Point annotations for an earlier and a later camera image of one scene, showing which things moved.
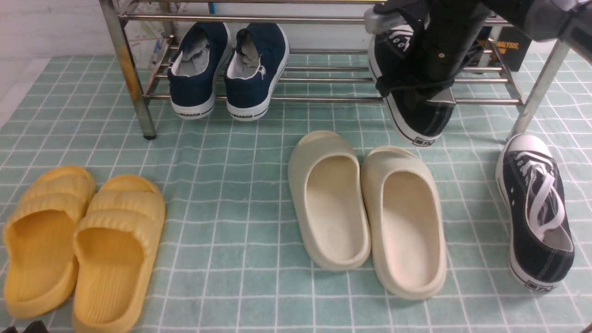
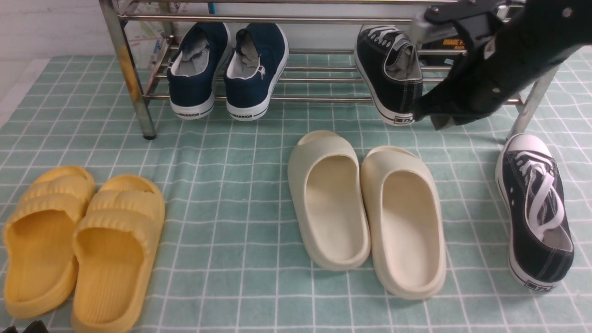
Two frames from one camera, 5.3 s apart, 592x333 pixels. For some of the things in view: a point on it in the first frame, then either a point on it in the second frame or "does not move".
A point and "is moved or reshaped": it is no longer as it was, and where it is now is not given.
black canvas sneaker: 530,185 does not move
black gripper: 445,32 to 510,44
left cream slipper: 327,174 does not move
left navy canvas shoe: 193,71 does not move
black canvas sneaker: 423,117 is moved or reshaped
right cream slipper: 403,200 does not move
